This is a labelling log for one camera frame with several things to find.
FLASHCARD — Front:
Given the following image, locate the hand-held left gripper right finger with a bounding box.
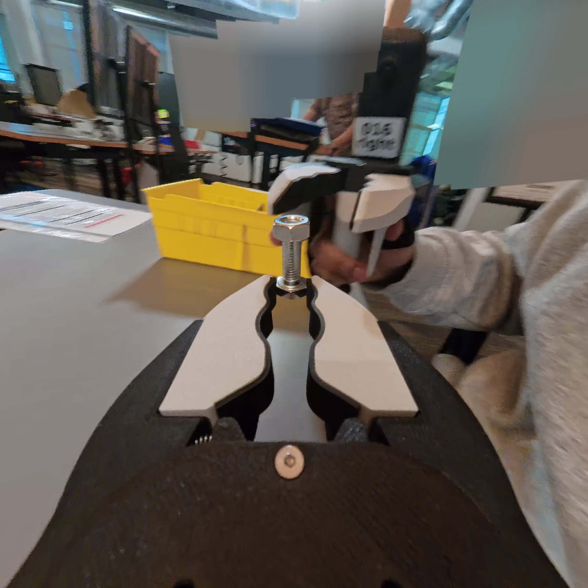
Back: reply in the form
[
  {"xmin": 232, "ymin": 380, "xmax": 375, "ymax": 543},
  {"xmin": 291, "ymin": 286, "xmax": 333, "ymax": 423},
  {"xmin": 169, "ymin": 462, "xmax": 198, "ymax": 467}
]
[{"xmin": 307, "ymin": 276, "xmax": 420, "ymax": 422}]

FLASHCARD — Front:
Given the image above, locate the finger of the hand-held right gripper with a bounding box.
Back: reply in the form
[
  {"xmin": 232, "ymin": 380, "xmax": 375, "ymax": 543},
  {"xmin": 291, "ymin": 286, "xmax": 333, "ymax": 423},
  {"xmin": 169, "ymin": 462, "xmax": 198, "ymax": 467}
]
[
  {"xmin": 267, "ymin": 163, "xmax": 343, "ymax": 217},
  {"xmin": 350, "ymin": 174, "xmax": 416, "ymax": 234}
]

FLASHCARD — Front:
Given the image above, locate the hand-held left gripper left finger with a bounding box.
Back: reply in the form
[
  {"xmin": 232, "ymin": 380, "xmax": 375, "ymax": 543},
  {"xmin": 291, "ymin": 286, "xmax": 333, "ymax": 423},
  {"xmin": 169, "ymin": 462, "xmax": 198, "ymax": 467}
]
[{"xmin": 158, "ymin": 274, "xmax": 275, "ymax": 419}]

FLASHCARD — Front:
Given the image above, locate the steel bolt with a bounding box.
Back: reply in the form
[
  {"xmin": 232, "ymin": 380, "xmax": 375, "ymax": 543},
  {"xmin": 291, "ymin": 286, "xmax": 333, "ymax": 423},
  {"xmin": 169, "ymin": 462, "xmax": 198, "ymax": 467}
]
[{"xmin": 277, "ymin": 239, "xmax": 307, "ymax": 300}]

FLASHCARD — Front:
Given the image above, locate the small standing desk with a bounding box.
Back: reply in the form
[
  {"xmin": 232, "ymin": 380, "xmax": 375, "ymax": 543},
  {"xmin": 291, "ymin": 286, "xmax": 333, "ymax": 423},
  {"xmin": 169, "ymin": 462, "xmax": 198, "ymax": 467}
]
[{"xmin": 220, "ymin": 130, "xmax": 334, "ymax": 194}]

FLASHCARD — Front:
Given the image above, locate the grey desk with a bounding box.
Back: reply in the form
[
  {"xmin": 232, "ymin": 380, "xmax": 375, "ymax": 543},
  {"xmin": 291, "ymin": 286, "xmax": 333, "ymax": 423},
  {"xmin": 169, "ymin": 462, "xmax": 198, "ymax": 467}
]
[{"xmin": 0, "ymin": 188, "xmax": 368, "ymax": 588}]

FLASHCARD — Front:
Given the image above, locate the long wooden office desk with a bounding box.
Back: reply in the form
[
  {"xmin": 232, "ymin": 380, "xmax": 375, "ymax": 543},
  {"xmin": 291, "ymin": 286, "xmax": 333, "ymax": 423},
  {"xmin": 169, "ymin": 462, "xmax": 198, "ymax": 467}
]
[{"xmin": 0, "ymin": 122, "xmax": 217, "ymax": 194}]

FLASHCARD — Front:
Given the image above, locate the person's right hand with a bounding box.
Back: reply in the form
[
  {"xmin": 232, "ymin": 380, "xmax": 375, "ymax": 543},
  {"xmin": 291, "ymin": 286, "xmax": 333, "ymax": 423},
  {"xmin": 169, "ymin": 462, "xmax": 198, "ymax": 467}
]
[{"xmin": 309, "ymin": 238, "xmax": 409, "ymax": 288}]

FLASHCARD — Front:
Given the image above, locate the blue jacket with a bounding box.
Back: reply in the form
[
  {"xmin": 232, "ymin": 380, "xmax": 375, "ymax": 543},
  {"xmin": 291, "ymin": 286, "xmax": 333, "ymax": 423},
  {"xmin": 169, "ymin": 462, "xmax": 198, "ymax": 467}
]
[{"xmin": 410, "ymin": 154, "xmax": 437, "ymax": 189}]

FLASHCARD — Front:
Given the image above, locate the blue flat stack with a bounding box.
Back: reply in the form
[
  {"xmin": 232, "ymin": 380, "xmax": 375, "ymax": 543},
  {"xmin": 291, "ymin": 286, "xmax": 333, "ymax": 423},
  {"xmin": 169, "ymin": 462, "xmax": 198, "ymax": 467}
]
[{"xmin": 250, "ymin": 116, "xmax": 322, "ymax": 138}]

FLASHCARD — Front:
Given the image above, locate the yellow plastic bin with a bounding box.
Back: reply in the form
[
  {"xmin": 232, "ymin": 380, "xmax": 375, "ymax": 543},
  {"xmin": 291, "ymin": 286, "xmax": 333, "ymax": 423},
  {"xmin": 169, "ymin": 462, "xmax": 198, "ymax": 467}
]
[{"xmin": 141, "ymin": 178, "xmax": 313, "ymax": 278}]

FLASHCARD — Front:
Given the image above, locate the black monitor on pole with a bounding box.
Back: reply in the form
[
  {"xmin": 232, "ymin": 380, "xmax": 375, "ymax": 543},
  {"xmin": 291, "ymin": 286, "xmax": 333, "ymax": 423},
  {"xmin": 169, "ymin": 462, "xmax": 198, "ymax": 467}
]
[
  {"xmin": 125, "ymin": 25, "xmax": 161, "ymax": 203},
  {"xmin": 83, "ymin": 0, "xmax": 129, "ymax": 198}
]

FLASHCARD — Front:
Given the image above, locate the person's grey sweatshirt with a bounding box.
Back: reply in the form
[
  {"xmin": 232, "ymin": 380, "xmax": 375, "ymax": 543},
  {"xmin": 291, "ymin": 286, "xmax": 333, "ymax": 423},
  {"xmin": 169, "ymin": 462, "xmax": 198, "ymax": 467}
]
[{"xmin": 459, "ymin": 322, "xmax": 588, "ymax": 588}]

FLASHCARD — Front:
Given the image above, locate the laminated paper sheet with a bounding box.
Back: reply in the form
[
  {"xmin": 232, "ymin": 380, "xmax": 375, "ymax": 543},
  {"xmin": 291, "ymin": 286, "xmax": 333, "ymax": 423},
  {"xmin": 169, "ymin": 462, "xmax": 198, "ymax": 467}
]
[{"xmin": 0, "ymin": 191, "xmax": 152, "ymax": 243}]

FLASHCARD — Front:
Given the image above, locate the small black monitor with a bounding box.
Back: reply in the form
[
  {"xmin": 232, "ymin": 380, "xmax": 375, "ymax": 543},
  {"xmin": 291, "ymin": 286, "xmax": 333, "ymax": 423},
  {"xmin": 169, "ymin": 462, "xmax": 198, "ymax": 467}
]
[{"xmin": 25, "ymin": 62, "xmax": 62, "ymax": 106}]

